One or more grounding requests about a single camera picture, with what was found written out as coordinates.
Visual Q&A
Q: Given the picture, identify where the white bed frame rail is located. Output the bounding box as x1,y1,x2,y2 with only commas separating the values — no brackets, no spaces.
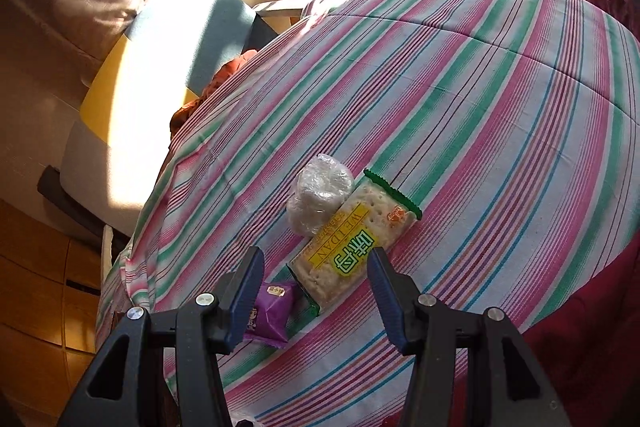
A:
252,0,321,22

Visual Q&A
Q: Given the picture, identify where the striped bed sheet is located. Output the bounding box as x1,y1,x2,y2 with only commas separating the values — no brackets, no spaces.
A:
95,0,640,427

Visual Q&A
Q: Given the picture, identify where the orange-brown cloth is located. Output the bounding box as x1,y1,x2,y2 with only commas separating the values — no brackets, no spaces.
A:
169,49,258,142

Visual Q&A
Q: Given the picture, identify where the wooden cabinet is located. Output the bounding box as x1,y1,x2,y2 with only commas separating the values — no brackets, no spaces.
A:
0,197,108,427

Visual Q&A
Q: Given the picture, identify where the colour-block upholstered headboard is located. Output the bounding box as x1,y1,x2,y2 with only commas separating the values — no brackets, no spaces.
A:
60,0,281,212

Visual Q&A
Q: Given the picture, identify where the brown curtain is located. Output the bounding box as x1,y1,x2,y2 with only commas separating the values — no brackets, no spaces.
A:
7,0,143,88

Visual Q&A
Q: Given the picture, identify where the purple snack packet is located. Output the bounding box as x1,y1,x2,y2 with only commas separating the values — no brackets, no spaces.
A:
242,279,298,349

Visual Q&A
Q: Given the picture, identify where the yellow label cracker packet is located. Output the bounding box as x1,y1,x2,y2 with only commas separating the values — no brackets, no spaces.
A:
286,168,423,319

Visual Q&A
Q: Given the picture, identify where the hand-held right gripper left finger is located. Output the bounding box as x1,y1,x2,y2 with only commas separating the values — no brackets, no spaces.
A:
57,246,266,427

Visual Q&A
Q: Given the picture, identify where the white plastic-wrapped bundle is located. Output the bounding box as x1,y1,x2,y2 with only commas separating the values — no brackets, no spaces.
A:
286,153,355,238

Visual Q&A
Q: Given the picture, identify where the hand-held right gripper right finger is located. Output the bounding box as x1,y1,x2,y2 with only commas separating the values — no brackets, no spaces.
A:
367,247,571,427

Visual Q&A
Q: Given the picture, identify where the dark red blanket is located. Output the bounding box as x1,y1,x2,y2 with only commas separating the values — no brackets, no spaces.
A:
520,0,640,427

